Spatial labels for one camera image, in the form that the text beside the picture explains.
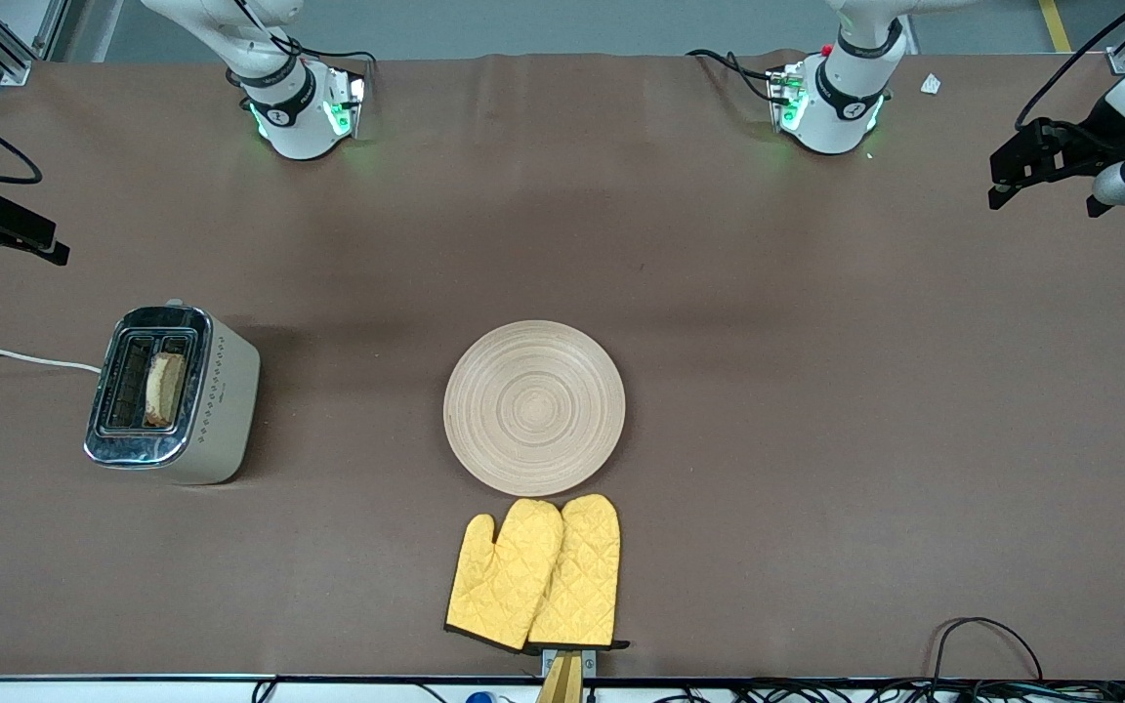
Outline yellow quilted oven mitt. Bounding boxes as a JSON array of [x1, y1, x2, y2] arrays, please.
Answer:
[[443, 498, 564, 653], [526, 493, 632, 653]]

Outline small grey metal bracket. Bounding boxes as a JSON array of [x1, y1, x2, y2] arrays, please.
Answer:
[[541, 647, 598, 680]]

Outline brown table cover sheet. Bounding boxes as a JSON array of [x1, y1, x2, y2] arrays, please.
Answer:
[[0, 51, 1125, 680]]

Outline black looped cable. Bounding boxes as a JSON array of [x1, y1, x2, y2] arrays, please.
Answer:
[[932, 617, 1045, 684]]

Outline black cable tangle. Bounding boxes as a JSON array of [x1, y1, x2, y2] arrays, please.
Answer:
[[655, 681, 1125, 703]]

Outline round light wooden plate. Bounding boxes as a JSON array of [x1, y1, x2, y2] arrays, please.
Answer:
[[442, 319, 627, 497]]

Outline cream and chrome toaster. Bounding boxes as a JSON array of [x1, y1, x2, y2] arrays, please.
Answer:
[[84, 301, 262, 486]]

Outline slice of brown toast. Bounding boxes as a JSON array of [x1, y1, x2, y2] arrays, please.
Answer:
[[145, 351, 188, 429]]

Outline black left base cable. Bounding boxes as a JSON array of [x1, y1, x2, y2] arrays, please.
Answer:
[[687, 49, 788, 106]]

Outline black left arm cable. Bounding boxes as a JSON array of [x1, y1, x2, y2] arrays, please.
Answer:
[[1015, 0, 1125, 133]]

